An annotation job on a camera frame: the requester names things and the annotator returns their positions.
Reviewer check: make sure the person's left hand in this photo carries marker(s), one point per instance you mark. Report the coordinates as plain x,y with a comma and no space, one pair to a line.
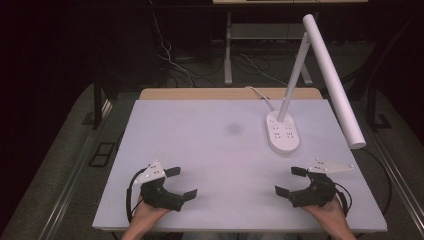
145,216

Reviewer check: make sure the white desk lamp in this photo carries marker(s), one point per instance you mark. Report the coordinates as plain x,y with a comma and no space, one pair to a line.
333,83

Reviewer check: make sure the white table mat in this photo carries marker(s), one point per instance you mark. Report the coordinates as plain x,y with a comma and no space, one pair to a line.
216,160

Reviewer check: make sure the white metal table frame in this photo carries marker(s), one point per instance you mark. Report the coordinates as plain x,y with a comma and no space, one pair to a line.
228,63

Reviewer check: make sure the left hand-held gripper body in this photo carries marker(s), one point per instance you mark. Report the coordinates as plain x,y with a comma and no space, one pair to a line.
156,196

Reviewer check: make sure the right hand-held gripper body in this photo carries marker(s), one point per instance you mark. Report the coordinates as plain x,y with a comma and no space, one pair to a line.
318,193

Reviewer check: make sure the black metal stand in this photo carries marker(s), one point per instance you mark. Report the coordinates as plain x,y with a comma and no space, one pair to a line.
97,100
371,103

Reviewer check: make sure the person's right hand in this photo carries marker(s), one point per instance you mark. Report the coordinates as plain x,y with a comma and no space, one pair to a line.
331,215

